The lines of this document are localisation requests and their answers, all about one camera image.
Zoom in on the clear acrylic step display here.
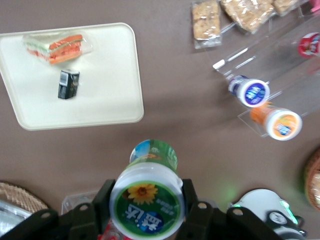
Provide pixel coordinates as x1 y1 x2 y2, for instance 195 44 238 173
203 3 320 139

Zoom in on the clear wrapped cracker pack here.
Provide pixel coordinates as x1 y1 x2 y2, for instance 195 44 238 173
190 0 224 50
271 0 301 16
219 0 276 35

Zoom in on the clear acrylic bottle rack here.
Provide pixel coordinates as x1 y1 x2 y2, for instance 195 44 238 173
60 190 101 216

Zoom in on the red cola bottle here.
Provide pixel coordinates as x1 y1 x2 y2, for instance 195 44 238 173
99 221 122 240

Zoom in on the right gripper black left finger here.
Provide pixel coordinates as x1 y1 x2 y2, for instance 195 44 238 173
0 178 117 240

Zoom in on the black gum box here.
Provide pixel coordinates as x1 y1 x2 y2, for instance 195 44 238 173
57 69 81 101

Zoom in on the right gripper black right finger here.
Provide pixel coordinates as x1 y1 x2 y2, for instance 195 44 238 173
174 177 284 240

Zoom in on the cream plastic tray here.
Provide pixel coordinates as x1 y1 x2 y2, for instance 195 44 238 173
0 22 145 132

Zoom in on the light wicker basket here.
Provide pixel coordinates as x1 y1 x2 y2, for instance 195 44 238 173
0 181 50 214

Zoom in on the green gum bottle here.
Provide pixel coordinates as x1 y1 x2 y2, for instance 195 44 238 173
109 139 186 240

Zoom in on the brown wicker basket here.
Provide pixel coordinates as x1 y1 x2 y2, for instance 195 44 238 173
304 148 320 211

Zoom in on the silver foil tray stack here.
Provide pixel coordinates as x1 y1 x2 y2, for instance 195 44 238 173
0 199 35 227

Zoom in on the blue gum bottle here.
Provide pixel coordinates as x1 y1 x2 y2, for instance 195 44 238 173
227 74 271 109

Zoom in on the red gum bottle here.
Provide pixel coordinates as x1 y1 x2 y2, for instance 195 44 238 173
296 32 320 58

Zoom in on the orange gum bottle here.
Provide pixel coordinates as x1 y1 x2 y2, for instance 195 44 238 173
249 100 304 142

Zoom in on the wrapped triangle sandwich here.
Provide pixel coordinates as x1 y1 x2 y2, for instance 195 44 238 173
21 33 94 66

